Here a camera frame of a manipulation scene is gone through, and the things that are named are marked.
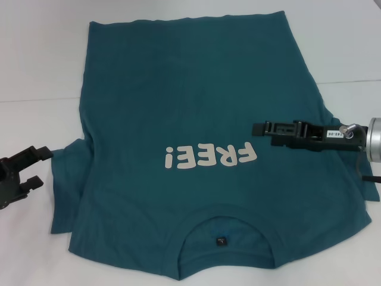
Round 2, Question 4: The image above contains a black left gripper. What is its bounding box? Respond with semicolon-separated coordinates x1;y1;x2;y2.
0;145;55;211

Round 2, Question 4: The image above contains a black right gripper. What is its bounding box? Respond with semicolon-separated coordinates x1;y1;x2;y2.
252;119;370;154

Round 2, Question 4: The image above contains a teal t-shirt with FREE print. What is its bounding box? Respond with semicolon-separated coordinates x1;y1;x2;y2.
49;11;381;275

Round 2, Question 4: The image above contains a grey right wrist cable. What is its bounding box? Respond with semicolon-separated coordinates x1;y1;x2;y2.
355;148;381;184

